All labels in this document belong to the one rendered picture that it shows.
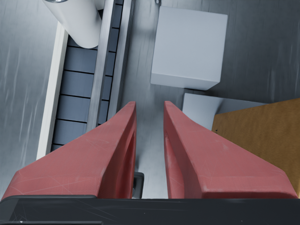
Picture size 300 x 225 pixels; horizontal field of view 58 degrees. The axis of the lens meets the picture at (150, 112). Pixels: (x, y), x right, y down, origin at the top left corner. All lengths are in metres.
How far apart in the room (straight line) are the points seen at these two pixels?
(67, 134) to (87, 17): 0.18
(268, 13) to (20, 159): 0.50
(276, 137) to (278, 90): 0.29
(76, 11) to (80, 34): 0.06
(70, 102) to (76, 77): 0.04
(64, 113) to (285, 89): 0.38
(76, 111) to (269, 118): 0.28
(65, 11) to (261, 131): 0.23
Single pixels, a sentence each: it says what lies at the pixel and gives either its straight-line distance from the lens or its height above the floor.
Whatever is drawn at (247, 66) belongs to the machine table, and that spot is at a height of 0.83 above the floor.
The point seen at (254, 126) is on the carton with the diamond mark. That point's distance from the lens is 0.29.
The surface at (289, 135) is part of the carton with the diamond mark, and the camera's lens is 0.23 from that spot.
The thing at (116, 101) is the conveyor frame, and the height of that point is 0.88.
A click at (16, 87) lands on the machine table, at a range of 0.52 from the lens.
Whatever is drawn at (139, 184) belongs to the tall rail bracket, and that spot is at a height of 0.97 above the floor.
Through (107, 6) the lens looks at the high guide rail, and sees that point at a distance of 0.37.
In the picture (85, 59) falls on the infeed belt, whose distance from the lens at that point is 0.44.
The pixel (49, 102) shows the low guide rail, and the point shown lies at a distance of 0.41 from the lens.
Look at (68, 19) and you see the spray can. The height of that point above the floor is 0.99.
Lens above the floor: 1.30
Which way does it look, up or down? 86 degrees down
